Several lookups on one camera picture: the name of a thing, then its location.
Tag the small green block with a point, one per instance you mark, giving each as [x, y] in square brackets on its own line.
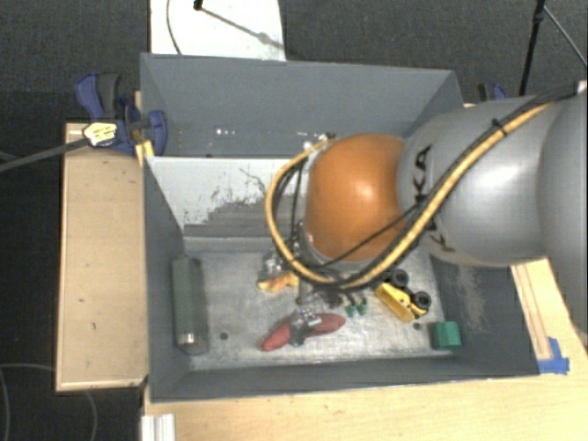
[445, 335]

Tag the orange and yellow toy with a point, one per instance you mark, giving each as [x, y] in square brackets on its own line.
[275, 284]

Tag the pale wood flat board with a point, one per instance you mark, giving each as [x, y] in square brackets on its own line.
[101, 269]

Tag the red-brown block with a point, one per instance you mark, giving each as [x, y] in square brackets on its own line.
[275, 338]

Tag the dark green flat block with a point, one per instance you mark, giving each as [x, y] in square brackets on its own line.
[189, 301]

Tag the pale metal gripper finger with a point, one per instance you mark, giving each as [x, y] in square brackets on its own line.
[302, 317]
[311, 329]

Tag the yellow toy car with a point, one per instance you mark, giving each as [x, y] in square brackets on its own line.
[399, 299]

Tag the grey metal bin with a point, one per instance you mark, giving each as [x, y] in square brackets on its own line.
[229, 108]

